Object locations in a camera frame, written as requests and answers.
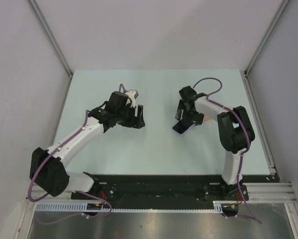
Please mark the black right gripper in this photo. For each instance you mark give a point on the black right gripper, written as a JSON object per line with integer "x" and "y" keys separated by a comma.
{"x": 197, "y": 119}

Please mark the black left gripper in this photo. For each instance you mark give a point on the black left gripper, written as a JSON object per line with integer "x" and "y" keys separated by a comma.
{"x": 140, "y": 122}

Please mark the phone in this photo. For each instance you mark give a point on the phone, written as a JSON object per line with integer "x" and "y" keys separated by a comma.
{"x": 182, "y": 126}

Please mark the pink phone case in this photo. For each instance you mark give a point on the pink phone case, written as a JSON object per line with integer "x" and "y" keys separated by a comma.
{"x": 206, "y": 119}

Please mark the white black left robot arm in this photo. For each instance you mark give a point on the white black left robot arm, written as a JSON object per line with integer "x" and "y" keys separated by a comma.
{"x": 48, "y": 166}

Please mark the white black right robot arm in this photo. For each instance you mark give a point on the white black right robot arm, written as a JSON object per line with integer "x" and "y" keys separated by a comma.
{"x": 235, "y": 130}

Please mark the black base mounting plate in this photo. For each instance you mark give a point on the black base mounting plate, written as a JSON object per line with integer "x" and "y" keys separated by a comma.
{"x": 167, "y": 192}

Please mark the right aluminium cross profile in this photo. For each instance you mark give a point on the right aluminium cross profile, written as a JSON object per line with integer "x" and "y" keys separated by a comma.
{"x": 271, "y": 193}

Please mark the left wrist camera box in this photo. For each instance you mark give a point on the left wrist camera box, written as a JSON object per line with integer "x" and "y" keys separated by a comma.
{"x": 132, "y": 95}

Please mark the right aluminium table rail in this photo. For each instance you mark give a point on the right aluminium table rail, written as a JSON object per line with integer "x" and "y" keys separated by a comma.
{"x": 259, "y": 124}

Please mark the right aluminium frame post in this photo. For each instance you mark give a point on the right aluminium frame post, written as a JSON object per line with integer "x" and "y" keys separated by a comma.
{"x": 267, "y": 35}

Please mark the aluminium frame post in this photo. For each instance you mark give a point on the aluminium frame post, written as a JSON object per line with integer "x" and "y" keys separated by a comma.
{"x": 267, "y": 35}
{"x": 38, "y": 14}

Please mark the left aluminium frame post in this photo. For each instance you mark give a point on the left aluminium frame post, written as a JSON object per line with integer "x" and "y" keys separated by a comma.
{"x": 38, "y": 14}

